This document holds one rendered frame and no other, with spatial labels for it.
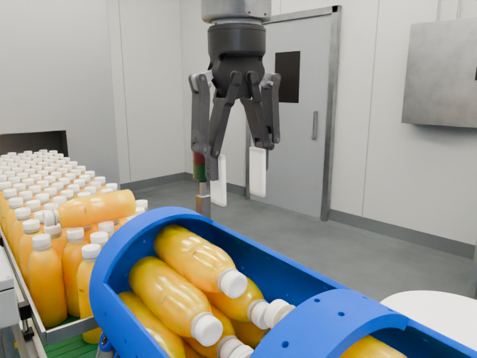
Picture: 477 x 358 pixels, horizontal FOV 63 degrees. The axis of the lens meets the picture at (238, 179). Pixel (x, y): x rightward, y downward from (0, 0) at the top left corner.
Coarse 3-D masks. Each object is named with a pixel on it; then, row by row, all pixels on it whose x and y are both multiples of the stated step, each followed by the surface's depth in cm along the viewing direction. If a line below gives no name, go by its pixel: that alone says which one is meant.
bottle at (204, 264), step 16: (176, 224) 74; (160, 240) 71; (176, 240) 68; (192, 240) 66; (160, 256) 71; (176, 256) 66; (192, 256) 62; (208, 256) 61; (224, 256) 62; (192, 272) 61; (208, 272) 60; (224, 272) 59; (208, 288) 60
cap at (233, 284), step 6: (228, 276) 58; (234, 276) 57; (240, 276) 58; (222, 282) 58; (228, 282) 57; (234, 282) 58; (240, 282) 58; (246, 282) 59; (222, 288) 58; (228, 288) 57; (234, 288) 58; (240, 288) 58; (228, 294) 57; (234, 294) 58; (240, 294) 59
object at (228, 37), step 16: (208, 32) 49; (224, 32) 47; (240, 32) 46; (256, 32) 47; (208, 48) 49; (224, 48) 47; (240, 48) 47; (256, 48) 48; (224, 64) 48; (240, 64) 50; (256, 64) 51; (224, 80) 49; (224, 96) 50; (240, 96) 51
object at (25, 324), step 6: (18, 306) 87; (24, 306) 87; (30, 306) 88; (18, 312) 89; (24, 312) 87; (30, 312) 88; (24, 318) 88; (24, 324) 89; (24, 330) 89; (30, 330) 90; (24, 336) 88; (30, 336) 89
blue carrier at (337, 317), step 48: (144, 240) 74; (240, 240) 70; (96, 288) 66; (288, 288) 67; (336, 288) 51; (144, 336) 51; (288, 336) 38; (336, 336) 37; (384, 336) 52; (432, 336) 41
